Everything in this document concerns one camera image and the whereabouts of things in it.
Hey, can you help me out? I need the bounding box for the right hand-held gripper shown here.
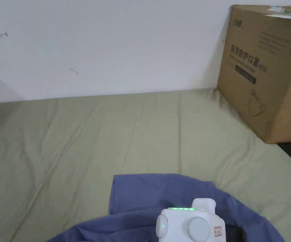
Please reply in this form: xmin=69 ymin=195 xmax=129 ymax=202
xmin=156 ymin=198 xmax=227 ymax=242

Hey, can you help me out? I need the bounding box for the blue shirt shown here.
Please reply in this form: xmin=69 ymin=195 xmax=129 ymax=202
xmin=45 ymin=173 xmax=287 ymax=242

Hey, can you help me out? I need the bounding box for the bed with pale green sheet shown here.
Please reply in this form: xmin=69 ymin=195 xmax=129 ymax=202
xmin=0 ymin=87 xmax=291 ymax=242

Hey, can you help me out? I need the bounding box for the brown cardboard carton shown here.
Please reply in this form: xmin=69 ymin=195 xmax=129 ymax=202
xmin=216 ymin=4 xmax=291 ymax=144

